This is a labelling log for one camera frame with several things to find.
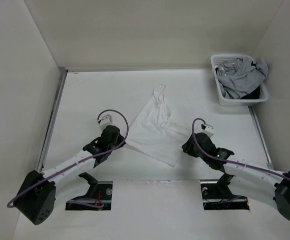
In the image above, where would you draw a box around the white tank top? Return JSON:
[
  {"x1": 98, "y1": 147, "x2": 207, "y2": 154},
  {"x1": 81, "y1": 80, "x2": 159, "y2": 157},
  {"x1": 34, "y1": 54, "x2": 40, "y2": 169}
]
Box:
[{"x1": 127, "y1": 84, "x2": 189, "y2": 167}]

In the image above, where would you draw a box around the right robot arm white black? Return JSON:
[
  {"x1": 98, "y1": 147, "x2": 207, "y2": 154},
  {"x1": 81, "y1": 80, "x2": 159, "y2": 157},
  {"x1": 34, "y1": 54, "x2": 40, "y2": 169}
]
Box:
[{"x1": 182, "y1": 132, "x2": 290, "y2": 221}]

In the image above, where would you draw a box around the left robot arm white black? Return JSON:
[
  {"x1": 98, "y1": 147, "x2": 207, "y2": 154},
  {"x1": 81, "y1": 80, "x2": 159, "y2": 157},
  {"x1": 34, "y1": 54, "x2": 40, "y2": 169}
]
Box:
[{"x1": 13, "y1": 125, "x2": 126, "y2": 225}]

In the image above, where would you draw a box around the grey tank top in basket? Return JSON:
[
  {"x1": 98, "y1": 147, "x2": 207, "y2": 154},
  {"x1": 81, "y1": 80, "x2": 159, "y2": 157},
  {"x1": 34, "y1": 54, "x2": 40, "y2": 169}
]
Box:
[{"x1": 215, "y1": 57, "x2": 269, "y2": 100}]

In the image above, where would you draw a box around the black garment in basket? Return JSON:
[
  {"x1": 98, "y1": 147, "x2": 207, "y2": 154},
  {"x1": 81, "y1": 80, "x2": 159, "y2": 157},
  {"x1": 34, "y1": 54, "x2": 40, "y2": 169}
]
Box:
[{"x1": 241, "y1": 86, "x2": 260, "y2": 100}]

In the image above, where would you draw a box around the white plastic laundry basket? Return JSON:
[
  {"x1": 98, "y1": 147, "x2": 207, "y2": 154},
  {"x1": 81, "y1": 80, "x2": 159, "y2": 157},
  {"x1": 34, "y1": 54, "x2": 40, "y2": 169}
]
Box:
[{"x1": 210, "y1": 53, "x2": 269, "y2": 106}]

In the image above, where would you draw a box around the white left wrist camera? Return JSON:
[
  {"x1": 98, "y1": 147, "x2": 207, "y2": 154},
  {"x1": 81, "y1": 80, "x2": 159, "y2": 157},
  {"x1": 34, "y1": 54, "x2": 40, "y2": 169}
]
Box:
[{"x1": 97, "y1": 114, "x2": 113, "y2": 131}]

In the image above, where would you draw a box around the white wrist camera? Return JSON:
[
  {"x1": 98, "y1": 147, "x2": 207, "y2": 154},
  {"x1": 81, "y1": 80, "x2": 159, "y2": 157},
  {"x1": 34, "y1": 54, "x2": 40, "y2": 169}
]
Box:
[
  {"x1": 97, "y1": 114, "x2": 113, "y2": 131},
  {"x1": 201, "y1": 123, "x2": 214, "y2": 137}
]

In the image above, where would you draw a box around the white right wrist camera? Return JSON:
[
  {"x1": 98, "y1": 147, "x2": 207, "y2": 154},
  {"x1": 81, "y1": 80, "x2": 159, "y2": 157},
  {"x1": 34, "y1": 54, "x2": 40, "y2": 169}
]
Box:
[{"x1": 201, "y1": 123, "x2": 214, "y2": 137}]

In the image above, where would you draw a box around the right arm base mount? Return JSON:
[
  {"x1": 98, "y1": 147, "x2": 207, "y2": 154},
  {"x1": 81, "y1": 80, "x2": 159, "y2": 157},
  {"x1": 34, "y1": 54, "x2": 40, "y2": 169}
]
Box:
[{"x1": 200, "y1": 173, "x2": 249, "y2": 211}]

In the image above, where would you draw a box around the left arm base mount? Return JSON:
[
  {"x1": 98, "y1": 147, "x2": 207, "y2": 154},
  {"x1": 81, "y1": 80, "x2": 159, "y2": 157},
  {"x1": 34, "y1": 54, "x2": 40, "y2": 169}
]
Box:
[{"x1": 65, "y1": 172, "x2": 113, "y2": 211}]

